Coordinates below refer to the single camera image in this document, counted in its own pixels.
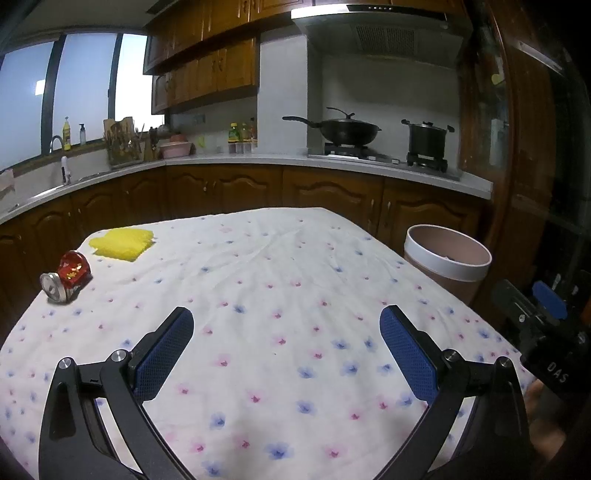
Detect pink plastic basin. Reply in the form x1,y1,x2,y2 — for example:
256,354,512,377
159,141,194,160

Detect yellow cloth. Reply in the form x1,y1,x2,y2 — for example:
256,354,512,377
89,227,155,263

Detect wooden upper kitchen cabinets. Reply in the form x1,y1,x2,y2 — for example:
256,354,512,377
143,0,467,115

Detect person's right hand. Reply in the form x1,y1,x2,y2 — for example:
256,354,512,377
526,378,568,462

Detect white floral tablecloth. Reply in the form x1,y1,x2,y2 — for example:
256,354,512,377
0,207,536,480

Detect white kitchen countertop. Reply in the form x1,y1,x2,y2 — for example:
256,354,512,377
0,152,494,227

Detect wooden lower kitchen cabinets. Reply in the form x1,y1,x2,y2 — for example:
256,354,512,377
0,164,485,324

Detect wooden framed glass door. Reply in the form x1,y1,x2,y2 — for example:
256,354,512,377
457,0,591,324

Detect crushed red drink can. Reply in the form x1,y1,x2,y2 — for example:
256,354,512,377
39,250,93,305

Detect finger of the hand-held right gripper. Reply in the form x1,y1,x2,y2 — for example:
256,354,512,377
492,278,555,342
531,279,570,320

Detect wooden utensil rack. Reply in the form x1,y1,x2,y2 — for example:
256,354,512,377
102,117,144,167

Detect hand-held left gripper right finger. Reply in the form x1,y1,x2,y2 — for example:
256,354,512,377
374,305,532,480

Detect pink waste bin white rim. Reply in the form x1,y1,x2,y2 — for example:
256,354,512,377
404,224,492,305

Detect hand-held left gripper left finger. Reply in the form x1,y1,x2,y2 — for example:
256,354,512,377
38,306,197,480

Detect wooden kitchen cabinets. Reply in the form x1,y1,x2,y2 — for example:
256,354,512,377
0,164,485,324
143,0,467,115

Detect gas stove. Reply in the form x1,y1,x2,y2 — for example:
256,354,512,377
308,142,462,181

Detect dark utensil holder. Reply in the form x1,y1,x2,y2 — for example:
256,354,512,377
142,124,160,161

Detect steel range hood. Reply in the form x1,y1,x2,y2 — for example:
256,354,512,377
291,4,465,70

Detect kitchen window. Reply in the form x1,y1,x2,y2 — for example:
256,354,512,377
0,33,164,171

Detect black cooking pot with lid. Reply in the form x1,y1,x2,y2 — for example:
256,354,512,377
401,119,455,158

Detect black wok with lid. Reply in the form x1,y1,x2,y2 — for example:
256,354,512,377
283,107,383,146

